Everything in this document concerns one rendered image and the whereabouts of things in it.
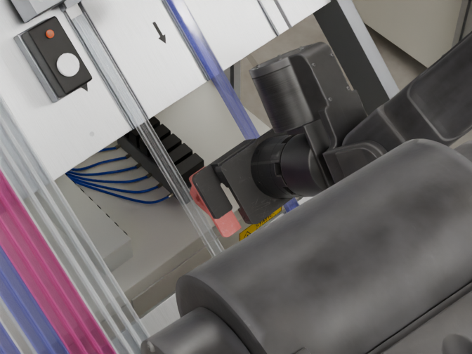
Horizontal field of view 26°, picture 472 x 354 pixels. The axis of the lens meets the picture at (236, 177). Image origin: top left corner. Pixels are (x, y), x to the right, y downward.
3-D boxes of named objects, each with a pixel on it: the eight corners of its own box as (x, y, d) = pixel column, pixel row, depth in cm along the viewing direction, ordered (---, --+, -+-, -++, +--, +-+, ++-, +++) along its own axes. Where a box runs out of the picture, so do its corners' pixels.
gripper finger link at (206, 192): (159, 180, 100) (199, 176, 92) (215, 142, 103) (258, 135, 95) (193, 238, 101) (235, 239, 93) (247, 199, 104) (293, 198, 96)
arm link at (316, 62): (390, 183, 78) (441, 143, 84) (333, 43, 76) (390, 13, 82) (275, 208, 86) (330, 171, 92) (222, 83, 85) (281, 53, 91)
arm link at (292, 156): (331, 206, 84) (383, 178, 86) (298, 130, 83) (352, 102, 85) (289, 208, 90) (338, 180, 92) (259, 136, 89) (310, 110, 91)
